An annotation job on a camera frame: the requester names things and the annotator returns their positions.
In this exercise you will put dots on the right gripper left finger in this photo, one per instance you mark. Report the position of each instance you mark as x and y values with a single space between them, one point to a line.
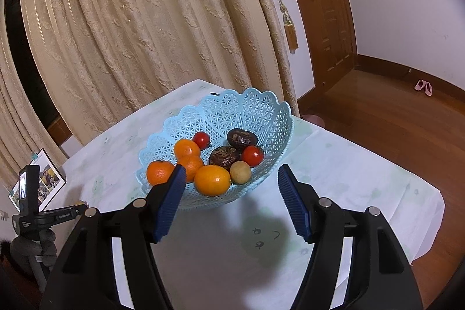
83 276

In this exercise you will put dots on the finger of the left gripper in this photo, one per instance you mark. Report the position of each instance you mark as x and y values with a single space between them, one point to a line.
80 208

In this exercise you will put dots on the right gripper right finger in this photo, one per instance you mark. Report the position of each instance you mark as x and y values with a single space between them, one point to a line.
380 275

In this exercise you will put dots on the orange mandarin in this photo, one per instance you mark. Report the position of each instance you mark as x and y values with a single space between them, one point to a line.
158 172
191 163

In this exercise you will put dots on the orange fruit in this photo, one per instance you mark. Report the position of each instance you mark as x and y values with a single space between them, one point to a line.
186 148

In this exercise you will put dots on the yellow-orange round fruit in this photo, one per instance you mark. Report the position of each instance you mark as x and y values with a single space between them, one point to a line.
212 180

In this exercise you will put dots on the small red tomato alone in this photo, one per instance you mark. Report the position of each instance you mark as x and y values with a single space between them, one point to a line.
201 139

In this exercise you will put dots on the dark brown fruit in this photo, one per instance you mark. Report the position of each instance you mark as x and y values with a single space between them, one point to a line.
240 139
224 156

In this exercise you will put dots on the small olive green fruit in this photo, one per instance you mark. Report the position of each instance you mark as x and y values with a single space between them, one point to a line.
240 172

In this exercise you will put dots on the red tomato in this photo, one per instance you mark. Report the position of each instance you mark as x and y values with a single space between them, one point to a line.
252 155

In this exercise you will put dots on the grey gloved left hand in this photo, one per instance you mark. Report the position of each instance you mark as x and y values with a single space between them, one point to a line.
21 249

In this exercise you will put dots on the photo collage card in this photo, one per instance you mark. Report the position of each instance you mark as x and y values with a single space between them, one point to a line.
50 182

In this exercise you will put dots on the wooden window sill cabinet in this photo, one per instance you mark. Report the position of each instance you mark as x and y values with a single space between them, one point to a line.
59 131

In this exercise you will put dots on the beige curtain left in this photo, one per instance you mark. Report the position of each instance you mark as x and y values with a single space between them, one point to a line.
22 133

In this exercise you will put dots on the beige curtain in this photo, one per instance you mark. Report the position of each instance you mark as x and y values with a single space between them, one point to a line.
22 133
102 60

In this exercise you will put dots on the beige curtain right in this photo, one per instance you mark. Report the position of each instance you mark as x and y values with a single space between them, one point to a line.
102 60

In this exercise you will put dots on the light blue lace basket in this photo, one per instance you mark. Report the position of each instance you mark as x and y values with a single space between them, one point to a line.
258 112

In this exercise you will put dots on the pink slippers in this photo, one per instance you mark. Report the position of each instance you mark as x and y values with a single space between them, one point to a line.
424 86

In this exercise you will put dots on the curtain tieback tassel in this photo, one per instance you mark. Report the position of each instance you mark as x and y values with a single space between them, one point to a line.
289 27

